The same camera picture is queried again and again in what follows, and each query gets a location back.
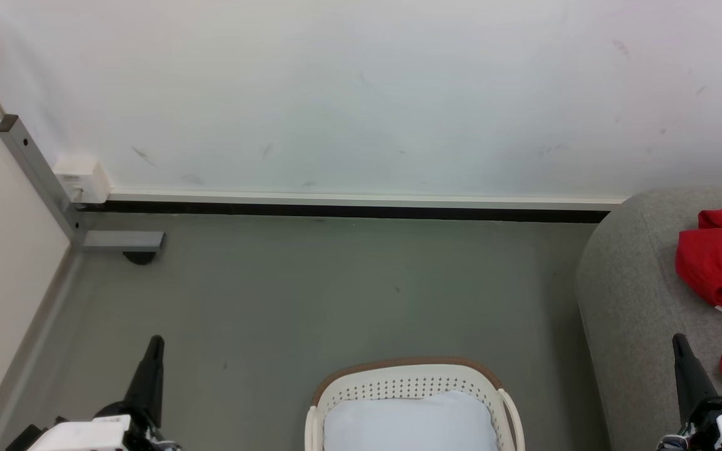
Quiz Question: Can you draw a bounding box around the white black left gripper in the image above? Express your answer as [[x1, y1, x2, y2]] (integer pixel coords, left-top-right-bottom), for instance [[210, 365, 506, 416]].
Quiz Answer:
[[28, 334, 181, 451]]

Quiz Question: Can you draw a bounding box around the red garment with white trim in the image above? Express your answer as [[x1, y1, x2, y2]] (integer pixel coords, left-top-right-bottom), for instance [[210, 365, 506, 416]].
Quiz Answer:
[[675, 203, 722, 309]]

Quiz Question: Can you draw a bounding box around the cream perforated laundry basket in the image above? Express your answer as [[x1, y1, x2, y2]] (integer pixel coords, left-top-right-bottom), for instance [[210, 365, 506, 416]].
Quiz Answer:
[[304, 356, 525, 451]]

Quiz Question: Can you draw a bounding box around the grey fabric sofa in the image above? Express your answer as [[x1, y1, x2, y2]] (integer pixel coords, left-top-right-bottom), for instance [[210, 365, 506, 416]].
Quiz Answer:
[[576, 186, 722, 451]]

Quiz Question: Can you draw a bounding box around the grey metal frame foot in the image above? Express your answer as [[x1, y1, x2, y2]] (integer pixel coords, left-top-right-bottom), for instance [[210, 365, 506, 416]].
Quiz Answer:
[[80, 231, 166, 253]]

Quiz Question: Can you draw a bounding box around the white wall outlet box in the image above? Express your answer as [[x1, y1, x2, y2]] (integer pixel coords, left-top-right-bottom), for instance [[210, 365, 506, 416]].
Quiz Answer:
[[53, 154, 112, 205]]

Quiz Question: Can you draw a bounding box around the grey metal frame post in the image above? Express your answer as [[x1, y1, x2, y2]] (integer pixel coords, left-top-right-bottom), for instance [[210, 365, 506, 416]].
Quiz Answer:
[[0, 114, 88, 252]]

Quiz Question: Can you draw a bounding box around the white wall trim rail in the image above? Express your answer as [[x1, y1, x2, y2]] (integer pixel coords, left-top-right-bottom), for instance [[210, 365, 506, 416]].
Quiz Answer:
[[106, 190, 627, 212]]

